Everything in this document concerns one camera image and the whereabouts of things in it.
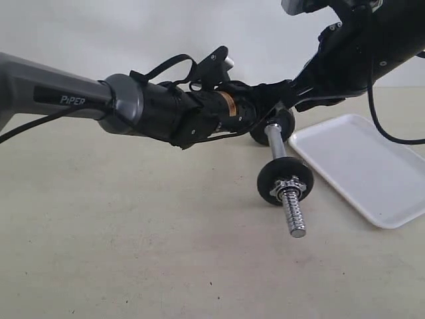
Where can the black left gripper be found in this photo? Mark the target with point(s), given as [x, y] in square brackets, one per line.
[245, 106]

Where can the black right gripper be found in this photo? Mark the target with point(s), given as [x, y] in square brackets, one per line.
[371, 39]

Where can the chrome threaded dumbbell bar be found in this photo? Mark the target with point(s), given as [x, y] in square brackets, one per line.
[288, 198]

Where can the black weight plate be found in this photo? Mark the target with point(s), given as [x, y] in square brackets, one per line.
[285, 119]

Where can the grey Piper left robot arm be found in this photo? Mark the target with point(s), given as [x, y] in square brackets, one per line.
[204, 106]

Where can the black plate without collar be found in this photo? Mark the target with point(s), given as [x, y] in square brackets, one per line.
[259, 136]

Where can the black plate with collar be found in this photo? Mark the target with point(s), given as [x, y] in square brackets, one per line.
[281, 169]

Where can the chrome spin-lock collar nut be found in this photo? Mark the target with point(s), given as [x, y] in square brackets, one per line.
[294, 184]

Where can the white rectangular plastic tray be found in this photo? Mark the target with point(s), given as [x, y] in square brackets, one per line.
[382, 180]

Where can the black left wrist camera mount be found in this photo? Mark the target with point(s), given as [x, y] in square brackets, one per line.
[212, 70]

